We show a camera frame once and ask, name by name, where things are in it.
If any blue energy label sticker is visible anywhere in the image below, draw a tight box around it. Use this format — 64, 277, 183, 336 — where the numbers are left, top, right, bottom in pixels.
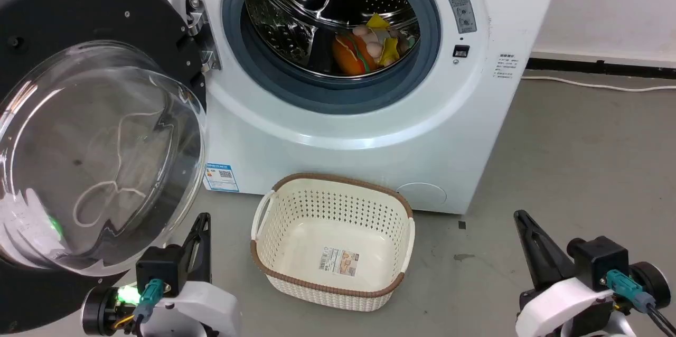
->
203, 163, 240, 193

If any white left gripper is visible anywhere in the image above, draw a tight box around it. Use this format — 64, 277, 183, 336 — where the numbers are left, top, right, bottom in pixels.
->
138, 213, 242, 337

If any small text sticker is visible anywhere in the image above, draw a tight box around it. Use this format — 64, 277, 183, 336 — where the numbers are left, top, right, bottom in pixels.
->
494, 53, 520, 79

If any white front-load washing machine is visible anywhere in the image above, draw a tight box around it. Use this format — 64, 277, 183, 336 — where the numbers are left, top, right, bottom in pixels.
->
108, 0, 568, 216

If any teal left connector cable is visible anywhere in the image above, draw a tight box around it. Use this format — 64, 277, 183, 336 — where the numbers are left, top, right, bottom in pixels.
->
132, 278, 165, 325

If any grey warning sticker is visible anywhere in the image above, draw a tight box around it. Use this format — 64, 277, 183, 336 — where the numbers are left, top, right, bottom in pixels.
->
444, 0, 477, 35

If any white floor cable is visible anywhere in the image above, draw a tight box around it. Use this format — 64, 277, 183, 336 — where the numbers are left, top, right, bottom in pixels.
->
521, 76, 676, 93

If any black baseboard strip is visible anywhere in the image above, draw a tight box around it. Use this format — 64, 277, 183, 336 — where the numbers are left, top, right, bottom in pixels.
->
526, 57, 676, 80

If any orange hamburger plush toy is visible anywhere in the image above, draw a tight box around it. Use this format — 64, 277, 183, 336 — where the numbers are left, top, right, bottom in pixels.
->
332, 32, 378, 76

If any round filter cover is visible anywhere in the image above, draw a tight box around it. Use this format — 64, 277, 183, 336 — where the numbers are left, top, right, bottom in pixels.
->
397, 182, 447, 207

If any teal right connector cable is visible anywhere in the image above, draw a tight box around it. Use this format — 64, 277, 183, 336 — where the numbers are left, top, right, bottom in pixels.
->
605, 269, 676, 337

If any yellow-dressed doll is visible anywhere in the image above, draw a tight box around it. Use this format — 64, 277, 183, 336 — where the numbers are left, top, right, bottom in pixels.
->
352, 13, 417, 68

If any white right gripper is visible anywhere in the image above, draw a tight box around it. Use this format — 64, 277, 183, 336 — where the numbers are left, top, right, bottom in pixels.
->
514, 210, 617, 337

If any black round glass washer door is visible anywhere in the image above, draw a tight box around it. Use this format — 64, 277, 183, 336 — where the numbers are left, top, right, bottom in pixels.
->
0, 0, 208, 333

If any teal connector cable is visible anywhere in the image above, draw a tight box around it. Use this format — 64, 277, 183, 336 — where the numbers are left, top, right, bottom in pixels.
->
605, 269, 676, 337
132, 278, 165, 325

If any cream plastic laundry basket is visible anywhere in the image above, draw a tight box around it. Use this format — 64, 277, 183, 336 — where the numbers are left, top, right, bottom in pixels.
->
250, 173, 416, 312

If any steel washer drum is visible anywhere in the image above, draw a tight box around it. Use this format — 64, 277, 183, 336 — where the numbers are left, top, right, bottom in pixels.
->
241, 0, 422, 79

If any basket product label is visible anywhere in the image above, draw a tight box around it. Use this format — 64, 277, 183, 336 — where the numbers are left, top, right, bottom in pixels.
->
318, 250, 360, 277

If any chrome door hinge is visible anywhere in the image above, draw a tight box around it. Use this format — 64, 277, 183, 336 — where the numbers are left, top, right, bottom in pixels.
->
185, 0, 222, 72

